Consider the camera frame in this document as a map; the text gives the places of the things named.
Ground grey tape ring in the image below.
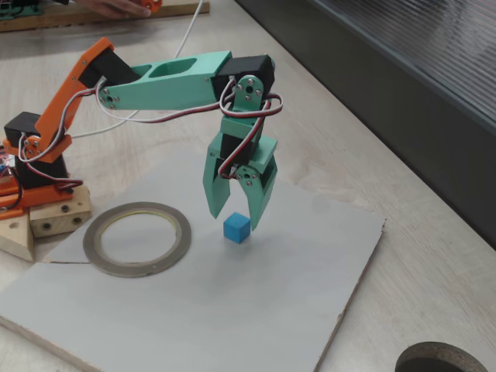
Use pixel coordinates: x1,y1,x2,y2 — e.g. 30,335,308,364
82,201,192,278

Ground light wooden plank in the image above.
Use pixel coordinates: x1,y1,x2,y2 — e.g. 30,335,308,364
0,2,211,33

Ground blue cube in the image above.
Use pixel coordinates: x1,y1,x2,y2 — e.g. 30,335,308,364
222,212,252,245

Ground orange and green leader arm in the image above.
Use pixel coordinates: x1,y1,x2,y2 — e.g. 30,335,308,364
0,0,164,19

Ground black power cable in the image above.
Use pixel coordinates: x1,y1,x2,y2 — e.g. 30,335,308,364
0,176,23,213

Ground person's bare hand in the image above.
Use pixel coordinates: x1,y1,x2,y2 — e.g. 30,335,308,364
75,0,153,19

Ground wooden base block with holes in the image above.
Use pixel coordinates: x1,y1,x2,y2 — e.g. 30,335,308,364
29,184,93,239

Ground frosted glass desk partition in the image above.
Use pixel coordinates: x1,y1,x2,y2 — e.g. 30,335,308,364
236,0,496,251

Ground white USB cable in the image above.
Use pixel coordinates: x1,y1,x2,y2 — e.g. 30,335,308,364
71,0,205,139

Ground white particle board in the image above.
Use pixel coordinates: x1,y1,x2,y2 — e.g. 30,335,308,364
0,149,388,372

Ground red white black servo cable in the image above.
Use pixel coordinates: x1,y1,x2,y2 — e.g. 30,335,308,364
13,73,284,195

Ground long wooden base plank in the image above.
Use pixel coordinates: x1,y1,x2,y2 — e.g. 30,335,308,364
0,212,36,262

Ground red controller board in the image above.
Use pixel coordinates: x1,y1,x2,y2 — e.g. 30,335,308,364
0,141,16,183

